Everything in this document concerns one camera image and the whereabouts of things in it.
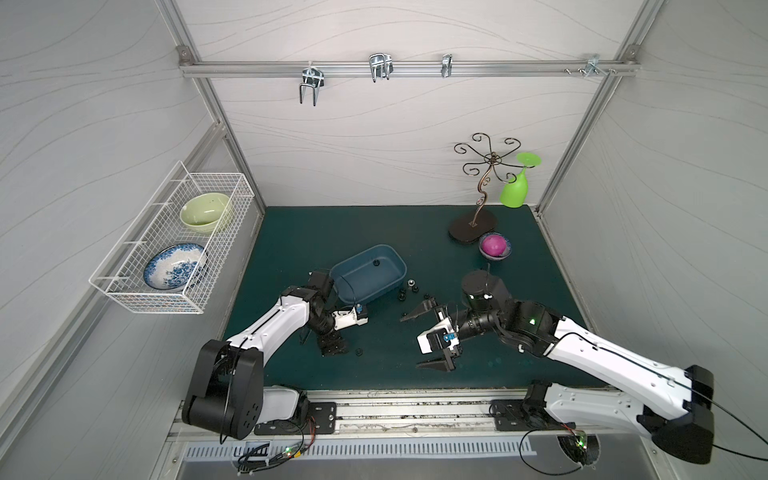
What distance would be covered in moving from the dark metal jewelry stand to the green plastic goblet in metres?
0.02

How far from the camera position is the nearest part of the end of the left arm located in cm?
75

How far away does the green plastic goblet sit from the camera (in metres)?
0.92

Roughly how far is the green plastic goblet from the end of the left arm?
2.27 ft

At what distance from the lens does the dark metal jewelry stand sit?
942 mm

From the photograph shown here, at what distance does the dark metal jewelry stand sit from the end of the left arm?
0.58 m
